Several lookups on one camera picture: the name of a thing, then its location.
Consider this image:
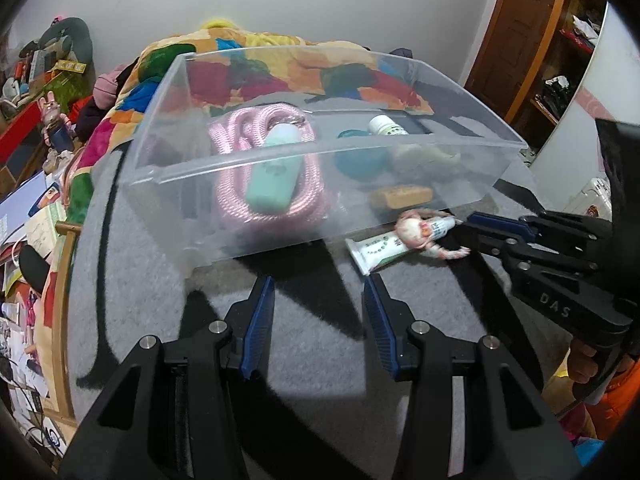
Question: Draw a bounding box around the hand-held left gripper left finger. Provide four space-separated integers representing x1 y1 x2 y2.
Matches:
57 275 276 480

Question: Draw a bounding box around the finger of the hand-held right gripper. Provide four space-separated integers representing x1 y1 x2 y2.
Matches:
475 234 632 337
467 211 615 273

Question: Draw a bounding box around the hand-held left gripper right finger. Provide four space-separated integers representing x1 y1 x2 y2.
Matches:
362 277 584 480

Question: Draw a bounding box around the white green ointment tube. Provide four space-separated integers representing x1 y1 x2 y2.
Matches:
346 216 463 276

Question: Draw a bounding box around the small pink doll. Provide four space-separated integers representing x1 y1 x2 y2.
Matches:
395 209 472 261

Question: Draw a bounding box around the clear plastic storage box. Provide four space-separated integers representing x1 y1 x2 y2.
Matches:
120 45 531 281

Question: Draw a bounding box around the person's right hand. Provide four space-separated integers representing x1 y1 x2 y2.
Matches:
566 342 602 385

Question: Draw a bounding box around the white storage case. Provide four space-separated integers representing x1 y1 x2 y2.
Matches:
564 177 614 221

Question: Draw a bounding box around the grey felt blanket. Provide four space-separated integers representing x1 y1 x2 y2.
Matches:
67 150 576 480

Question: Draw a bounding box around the tan rectangular block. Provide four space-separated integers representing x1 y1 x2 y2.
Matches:
370 185 435 210

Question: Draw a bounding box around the pale beige toy figure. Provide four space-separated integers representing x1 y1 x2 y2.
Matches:
394 142 462 172

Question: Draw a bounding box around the white rounded panel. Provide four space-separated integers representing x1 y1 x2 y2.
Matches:
529 2 640 222

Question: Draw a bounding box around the white pill bottle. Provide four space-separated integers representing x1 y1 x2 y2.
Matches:
367 114 410 137

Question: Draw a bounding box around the mint green bottle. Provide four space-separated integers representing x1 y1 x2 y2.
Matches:
245 124 306 214

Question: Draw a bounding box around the teal round container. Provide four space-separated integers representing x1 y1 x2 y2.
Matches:
334 129 387 181

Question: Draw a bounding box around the brown wooden door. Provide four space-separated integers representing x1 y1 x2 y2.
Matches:
462 0 572 126

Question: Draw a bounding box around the cluttered wooden shelf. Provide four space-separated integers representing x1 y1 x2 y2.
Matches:
530 0 609 127

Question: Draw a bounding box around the colourful patchwork blanket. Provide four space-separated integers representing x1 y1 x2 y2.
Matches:
65 27 437 241

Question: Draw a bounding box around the pile of papers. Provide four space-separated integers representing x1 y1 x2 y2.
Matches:
0 169 69 461

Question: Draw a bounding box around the dark cloth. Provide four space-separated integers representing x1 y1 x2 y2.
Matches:
75 99 109 142

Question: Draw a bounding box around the pink knit hat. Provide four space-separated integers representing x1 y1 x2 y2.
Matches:
92 63 132 111

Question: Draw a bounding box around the pink rabbit toy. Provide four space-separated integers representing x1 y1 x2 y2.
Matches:
39 91 77 152

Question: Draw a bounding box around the yellow fluffy cloth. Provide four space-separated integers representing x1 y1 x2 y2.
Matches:
199 16 247 32

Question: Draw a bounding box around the red cabinet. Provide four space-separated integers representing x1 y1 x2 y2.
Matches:
0 104 47 162

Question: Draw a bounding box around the dark green cushion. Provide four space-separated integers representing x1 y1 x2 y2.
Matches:
20 17 95 92

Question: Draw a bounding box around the pink braided rope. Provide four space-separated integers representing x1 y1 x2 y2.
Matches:
207 104 331 224

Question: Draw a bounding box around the wooden bed rail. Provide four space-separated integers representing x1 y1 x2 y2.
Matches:
49 220 84 423

